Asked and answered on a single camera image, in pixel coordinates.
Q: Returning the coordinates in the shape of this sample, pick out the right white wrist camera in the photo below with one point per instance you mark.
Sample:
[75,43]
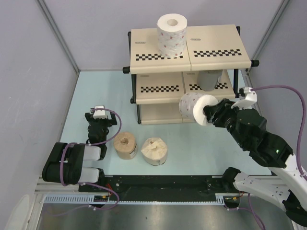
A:
[247,98]

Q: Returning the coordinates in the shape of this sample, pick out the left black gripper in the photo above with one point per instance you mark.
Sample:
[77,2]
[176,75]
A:
[89,118]

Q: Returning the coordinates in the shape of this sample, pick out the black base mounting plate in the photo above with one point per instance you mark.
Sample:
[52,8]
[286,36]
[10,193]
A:
[209,184]

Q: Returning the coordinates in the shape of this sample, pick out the grey paper towel roll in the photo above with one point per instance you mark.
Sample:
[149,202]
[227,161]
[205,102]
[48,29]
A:
[208,79]

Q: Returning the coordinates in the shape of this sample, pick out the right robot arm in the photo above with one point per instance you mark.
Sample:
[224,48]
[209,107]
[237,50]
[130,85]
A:
[275,154]

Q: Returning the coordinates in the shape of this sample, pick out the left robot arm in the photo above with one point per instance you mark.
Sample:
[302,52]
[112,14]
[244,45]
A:
[65,162]

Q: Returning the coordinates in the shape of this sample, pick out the white pinkish paper roll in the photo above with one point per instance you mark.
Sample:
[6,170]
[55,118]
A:
[191,106]

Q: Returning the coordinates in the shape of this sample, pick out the cream paper roll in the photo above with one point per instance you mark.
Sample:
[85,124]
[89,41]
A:
[154,151]

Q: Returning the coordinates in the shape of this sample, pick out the white dotted paper roll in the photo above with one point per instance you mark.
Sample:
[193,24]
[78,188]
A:
[172,35]

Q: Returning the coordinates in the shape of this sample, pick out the beige three-tier shelf rack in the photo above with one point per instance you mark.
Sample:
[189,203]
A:
[159,82]

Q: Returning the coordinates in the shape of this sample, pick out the brown wrapped paper roll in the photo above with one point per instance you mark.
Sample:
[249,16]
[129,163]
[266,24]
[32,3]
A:
[125,145]

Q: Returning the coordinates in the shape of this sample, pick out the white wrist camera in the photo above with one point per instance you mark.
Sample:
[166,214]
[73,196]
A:
[247,98]
[98,112]

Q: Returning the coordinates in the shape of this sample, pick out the slotted cable duct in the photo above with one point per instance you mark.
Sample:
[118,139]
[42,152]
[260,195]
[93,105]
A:
[99,199]

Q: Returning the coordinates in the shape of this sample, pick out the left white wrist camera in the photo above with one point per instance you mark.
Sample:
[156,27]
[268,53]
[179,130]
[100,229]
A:
[98,112]

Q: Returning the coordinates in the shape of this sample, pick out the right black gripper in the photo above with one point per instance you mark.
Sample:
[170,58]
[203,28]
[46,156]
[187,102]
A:
[212,112]

